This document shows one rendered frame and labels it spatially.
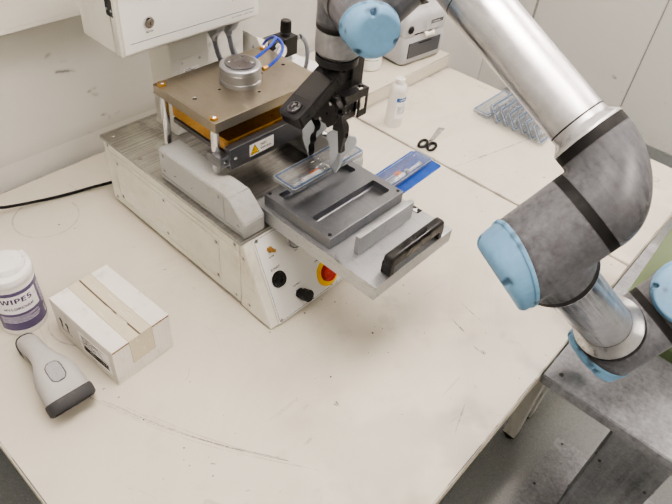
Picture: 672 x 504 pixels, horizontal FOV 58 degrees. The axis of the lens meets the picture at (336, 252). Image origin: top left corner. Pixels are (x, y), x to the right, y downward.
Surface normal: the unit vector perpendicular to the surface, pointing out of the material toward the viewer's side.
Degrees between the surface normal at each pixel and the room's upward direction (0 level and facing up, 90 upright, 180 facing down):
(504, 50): 76
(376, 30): 90
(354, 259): 0
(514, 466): 0
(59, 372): 22
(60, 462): 0
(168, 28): 90
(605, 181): 48
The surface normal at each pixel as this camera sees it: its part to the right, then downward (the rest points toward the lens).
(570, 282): 0.38, 0.67
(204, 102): 0.08, -0.72
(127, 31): 0.73, 0.51
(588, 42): -0.67, 0.47
